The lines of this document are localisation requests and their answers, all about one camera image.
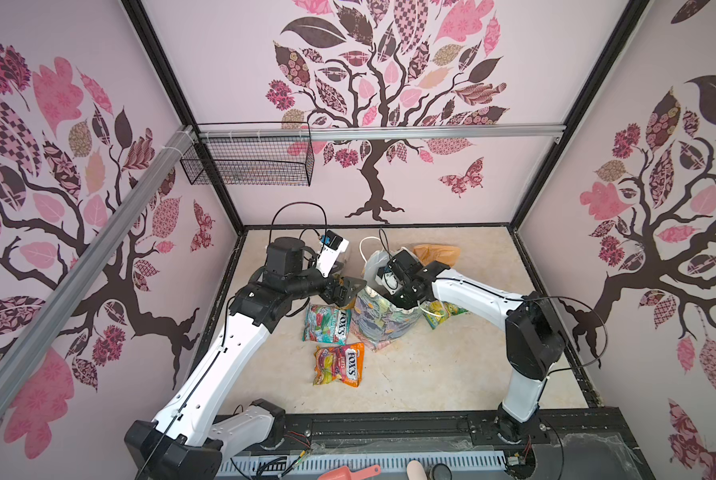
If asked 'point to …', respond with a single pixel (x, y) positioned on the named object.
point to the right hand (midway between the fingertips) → (383, 309)
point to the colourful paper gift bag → (379, 321)
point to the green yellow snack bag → (438, 311)
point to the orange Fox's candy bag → (342, 363)
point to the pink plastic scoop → (344, 473)
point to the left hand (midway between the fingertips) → (352, 279)
